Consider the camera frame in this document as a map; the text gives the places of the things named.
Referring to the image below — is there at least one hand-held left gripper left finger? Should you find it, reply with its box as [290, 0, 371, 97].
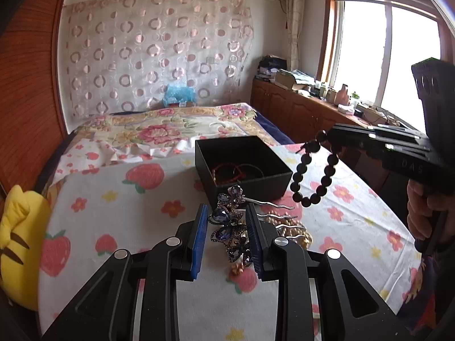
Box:
[42, 204, 210, 341]

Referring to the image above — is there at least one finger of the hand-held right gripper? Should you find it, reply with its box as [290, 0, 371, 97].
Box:
[328, 122, 429, 147]
[340, 138, 435, 166]

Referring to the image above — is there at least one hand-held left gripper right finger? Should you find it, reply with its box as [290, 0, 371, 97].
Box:
[245, 204, 403, 341]

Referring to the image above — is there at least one purple butterfly hairpin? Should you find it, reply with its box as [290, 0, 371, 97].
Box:
[208, 185, 296, 263]

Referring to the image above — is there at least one silver wavy hairpin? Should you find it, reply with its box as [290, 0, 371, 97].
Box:
[260, 214, 308, 232]

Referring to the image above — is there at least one gold pearl hair comb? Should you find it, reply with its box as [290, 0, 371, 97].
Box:
[273, 225, 316, 253]

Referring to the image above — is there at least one black jewelry box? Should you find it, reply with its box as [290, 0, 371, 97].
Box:
[194, 135, 294, 200]

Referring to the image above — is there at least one black bead bracelet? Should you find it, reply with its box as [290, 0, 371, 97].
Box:
[289, 130, 341, 207]

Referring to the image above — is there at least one person's right hand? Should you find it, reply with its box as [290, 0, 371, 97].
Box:
[407, 178, 448, 246]

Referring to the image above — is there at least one small copper flower ornament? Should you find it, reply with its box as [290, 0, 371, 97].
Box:
[227, 261, 250, 278]

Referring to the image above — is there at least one pink bottle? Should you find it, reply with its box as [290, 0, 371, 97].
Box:
[336, 83, 351, 106]

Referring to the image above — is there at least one group of small bottles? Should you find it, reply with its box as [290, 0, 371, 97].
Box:
[306, 82, 338, 101]

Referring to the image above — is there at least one strawberry print cloth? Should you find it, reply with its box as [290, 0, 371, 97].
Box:
[37, 141, 433, 341]

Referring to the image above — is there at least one brown wooden cabinet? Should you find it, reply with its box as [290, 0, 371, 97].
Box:
[250, 77, 429, 159]

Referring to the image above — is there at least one open cardboard box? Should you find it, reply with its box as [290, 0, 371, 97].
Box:
[275, 69, 314, 92]

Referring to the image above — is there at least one navy blue blanket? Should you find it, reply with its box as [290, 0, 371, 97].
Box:
[255, 111, 296, 147]

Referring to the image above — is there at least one floral bedsheet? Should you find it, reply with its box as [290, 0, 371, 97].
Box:
[59, 102, 286, 172]

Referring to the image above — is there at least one stack of folded clothes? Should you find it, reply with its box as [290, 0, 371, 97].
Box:
[255, 55, 289, 79]

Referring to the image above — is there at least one beige window curtain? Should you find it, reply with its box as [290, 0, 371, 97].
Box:
[284, 0, 307, 72]

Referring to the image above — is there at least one blue plastic bag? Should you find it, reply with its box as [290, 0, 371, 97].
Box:
[163, 83, 198, 108]

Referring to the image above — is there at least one yellow plush toy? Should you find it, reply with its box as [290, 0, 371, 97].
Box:
[0, 184, 52, 312]

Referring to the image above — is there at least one pink circle pattern curtain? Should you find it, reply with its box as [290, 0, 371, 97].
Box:
[63, 0, 257, 118]

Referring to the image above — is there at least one tangle of cables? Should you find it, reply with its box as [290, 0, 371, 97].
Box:
[355, 101, 404, 126]

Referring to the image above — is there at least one red cord bracelet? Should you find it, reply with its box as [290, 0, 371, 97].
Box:
[212, 162, 243, 186]

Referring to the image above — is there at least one thin dark bracelet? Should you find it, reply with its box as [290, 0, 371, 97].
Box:
[237, 162, 266, 180]

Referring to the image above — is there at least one wooden frame window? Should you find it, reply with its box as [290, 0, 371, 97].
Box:
[321, 0, 453, 115]

